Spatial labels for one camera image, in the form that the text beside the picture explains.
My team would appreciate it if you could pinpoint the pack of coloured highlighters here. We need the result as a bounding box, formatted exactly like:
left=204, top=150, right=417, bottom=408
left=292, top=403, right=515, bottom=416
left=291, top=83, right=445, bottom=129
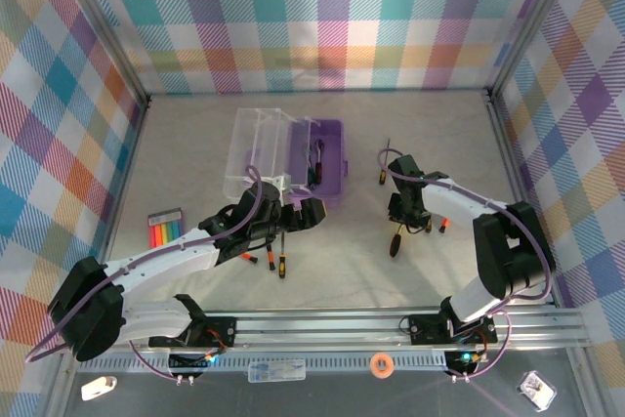
left=147, top=209, right=186, bottom=248

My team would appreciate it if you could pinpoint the black left controller board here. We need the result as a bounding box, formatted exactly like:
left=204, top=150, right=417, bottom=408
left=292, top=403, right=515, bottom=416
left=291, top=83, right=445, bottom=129
left=168, top=352, right=219, bottom=384

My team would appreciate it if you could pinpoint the orange tape roll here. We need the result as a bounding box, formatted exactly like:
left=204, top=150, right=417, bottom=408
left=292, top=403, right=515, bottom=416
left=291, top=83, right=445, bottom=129
left=369, top=353, right=396, bottom=379

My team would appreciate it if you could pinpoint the slotted grey cable duct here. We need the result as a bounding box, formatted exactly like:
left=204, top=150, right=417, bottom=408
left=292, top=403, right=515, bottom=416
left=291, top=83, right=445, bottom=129
left=77, top=352, right=448, bottom=375

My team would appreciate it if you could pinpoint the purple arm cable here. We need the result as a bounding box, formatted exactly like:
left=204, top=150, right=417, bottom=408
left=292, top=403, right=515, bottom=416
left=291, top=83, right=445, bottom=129
left=377, top=146, right=558, bottom=383
left=24, top=165, right=265, bottom=382

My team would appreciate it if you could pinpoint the aluminium right side rail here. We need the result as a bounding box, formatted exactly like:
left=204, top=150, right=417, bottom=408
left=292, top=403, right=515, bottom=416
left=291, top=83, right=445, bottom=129
left=485, top=94, right=561, bottom=306

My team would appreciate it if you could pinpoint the black right controller board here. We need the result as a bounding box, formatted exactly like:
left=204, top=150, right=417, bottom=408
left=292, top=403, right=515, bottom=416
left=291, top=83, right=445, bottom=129
left=442, top=349, right=489, bottom=382

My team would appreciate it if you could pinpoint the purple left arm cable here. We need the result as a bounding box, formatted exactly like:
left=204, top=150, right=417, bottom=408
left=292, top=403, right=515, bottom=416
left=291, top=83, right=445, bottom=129
left=24, top=165, right=265, bottom=382

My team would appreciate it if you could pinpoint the aluminium left side rail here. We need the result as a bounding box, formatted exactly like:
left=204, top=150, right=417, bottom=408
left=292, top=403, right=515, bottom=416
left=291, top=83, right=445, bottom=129
left=85, top=94, right=150, bottom=313

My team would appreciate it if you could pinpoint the purple toolbox with clear lid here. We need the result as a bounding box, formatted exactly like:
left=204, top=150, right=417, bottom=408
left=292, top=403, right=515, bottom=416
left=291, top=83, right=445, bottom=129
left=222, top=106, right=351, bottom=211

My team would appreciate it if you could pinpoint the small white plastic object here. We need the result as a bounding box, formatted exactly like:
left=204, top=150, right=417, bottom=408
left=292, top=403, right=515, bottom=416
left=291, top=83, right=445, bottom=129
left=80, top=375, right=118, bottom=401

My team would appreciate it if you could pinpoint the aluminium right corner post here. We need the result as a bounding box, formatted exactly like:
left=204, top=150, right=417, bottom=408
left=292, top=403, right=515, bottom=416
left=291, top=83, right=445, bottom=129
left=485, top=0, right=587, bottom=99

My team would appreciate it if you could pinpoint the ratchet wrench red black handle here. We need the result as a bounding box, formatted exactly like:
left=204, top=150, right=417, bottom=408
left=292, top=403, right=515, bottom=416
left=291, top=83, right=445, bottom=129
left=389, top=226, right=405, bottom=260
left=312, top=141, right=327, bottom=187

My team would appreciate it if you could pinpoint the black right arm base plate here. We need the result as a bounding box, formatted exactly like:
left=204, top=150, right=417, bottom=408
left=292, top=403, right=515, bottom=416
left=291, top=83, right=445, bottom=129
left=408, top=313, right=499, bottom=345

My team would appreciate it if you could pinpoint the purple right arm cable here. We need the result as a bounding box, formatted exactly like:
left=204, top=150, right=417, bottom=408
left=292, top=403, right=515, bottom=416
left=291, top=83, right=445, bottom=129
left=377, top=146, right=558, bottom=383

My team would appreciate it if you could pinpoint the aluminium left corner post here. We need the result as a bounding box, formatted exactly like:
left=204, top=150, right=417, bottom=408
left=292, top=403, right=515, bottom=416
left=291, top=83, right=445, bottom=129
left=48, top=0, right=150, bottom=105

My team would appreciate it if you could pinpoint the black controller board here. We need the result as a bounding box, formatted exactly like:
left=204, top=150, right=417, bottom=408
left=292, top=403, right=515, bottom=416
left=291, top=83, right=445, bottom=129
left=168, top=352, right=219, bottom=384
left=442, top=349, right=489, bottom=382

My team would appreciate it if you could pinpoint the small clear plastic case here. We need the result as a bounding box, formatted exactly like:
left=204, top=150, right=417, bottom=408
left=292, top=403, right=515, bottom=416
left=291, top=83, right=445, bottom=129
left=516, top=370, right=559, bottom=412

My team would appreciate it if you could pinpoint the clear plastic label plate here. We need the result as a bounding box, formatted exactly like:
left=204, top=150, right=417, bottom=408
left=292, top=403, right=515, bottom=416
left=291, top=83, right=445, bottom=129
left=247, top=359, right=308, bottom=384

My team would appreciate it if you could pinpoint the aluminium mounting rail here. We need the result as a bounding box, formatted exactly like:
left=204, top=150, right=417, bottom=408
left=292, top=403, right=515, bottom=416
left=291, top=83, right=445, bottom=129
left=53, top=309, right=595, bottom=354

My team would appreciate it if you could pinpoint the aluminium corner post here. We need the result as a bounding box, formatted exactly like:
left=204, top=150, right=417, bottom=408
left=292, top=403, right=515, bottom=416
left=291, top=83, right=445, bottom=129
left=48, top=0, right=150, bottom=105
left=485, top=0, right=587, bottom=99

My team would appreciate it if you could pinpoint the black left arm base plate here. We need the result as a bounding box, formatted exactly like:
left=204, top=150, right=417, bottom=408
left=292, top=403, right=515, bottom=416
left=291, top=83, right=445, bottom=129
left=148, top=316, right=238, bottom=348

